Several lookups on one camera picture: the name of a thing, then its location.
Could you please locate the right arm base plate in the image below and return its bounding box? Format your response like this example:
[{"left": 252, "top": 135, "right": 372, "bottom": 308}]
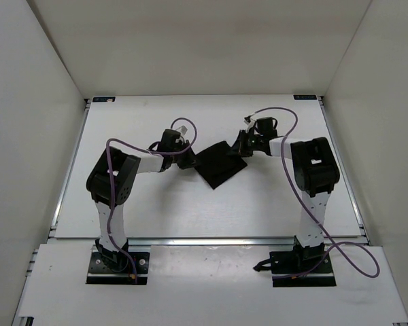
[{"left": 269, "top": 251, "right": 337, "bottom": 288}]

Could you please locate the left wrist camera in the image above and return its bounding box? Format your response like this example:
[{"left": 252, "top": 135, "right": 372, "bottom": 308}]
[{"left": 158, "top": 126, "right": 189, "bottom": 153}]

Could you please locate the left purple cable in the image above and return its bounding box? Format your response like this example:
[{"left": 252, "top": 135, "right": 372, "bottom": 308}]
[{"left": 105, "top": 117, "right": 199, "bottom": 285}]

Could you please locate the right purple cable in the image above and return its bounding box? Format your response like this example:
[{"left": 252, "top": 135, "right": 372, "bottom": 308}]
[{"left": 246, "top": 107, "right": 381, "bottom": 280}]

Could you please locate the right blue label sticker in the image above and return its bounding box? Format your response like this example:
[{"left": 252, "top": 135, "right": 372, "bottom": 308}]
[{"left": 293, "top": 94, "right": 317, "bottom": 101}]

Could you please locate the blue label sticker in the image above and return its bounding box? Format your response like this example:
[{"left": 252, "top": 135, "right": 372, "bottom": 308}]
[
  {"left": 293, "top": 94, "right": 317, "bottom": 101},
  {"left": 92, "top": 96, "right": 116, "bottom": 103}
]

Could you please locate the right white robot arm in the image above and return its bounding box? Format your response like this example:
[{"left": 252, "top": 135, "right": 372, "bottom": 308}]
[{"left": 228, "top": 130, "right": 340, "bottom": 272}]

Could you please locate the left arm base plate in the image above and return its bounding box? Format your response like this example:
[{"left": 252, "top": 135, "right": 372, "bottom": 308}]
[{"left": 86, "top": 249, "right": 150, "bottom": 286}]

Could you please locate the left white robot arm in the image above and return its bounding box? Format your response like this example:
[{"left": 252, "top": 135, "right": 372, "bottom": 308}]
[{"left": 86, "top": 137, "right": 198, "bottom": 273}]

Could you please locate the left blue label sticker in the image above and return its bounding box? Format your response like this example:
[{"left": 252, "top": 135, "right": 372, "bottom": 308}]
[{"left": 92, "top": 96, "right": 116, "bottom": 103}]

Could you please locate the black skirt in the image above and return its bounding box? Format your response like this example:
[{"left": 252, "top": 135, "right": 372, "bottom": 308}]
[{"left": 195, "top": 141, "right": 248, "bottom": 189}]

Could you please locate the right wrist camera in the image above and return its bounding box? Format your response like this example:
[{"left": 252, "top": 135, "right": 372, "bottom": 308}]
[{"left": 244, "top": 117, "right": 277, "bottom": 138}]

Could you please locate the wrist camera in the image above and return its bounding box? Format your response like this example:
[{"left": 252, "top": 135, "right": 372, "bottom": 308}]
[
  {"left": 158, "top": 126, "right": 189, "bottom": 153},
  {"left": 244, "top": 117, "right": 277, "bottom": 138}
]

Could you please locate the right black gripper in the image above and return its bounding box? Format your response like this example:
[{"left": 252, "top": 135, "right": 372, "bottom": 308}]
[{"left": 226, "top": 130, "right": 264, "bottom": 158}]

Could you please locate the purple cable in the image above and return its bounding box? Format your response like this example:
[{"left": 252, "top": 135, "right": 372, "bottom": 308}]
[
  {"left": 246, "top": 107, "right": 381, "bottom": 280},
  {"left": 105, "top": 117, "right": 199, "bottom": 285}
]

